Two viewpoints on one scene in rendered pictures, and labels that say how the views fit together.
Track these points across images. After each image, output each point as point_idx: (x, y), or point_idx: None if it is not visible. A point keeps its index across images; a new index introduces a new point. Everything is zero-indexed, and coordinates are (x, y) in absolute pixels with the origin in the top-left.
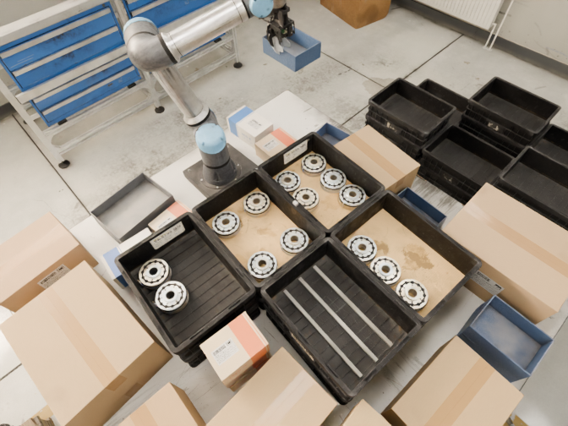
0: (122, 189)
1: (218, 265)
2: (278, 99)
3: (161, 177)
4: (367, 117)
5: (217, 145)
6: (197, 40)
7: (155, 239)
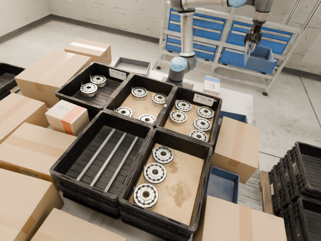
0: (137, 60)
1: None
2: (242, 94)
3: (156, 73)
4: (287, 151)
5: (176, 67)
6: (196, 1)
7: (112, 70)
